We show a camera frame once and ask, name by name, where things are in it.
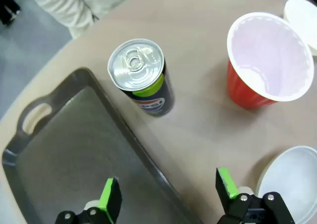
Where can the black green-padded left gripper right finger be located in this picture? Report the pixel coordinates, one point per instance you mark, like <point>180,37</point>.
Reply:
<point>230,196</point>

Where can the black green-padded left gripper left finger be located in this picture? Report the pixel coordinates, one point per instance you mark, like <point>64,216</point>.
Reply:
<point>109,199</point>

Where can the black Pepsi can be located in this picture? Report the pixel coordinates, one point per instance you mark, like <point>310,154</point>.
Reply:
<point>138,65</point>

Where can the red plastic cup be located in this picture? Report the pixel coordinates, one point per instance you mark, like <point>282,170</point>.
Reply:
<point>240,85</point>

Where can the person's white clothed body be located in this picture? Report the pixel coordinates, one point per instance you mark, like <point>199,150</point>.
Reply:
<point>71,6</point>

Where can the dark legs and shoes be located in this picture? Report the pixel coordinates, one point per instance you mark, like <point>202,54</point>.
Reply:
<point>7,1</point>

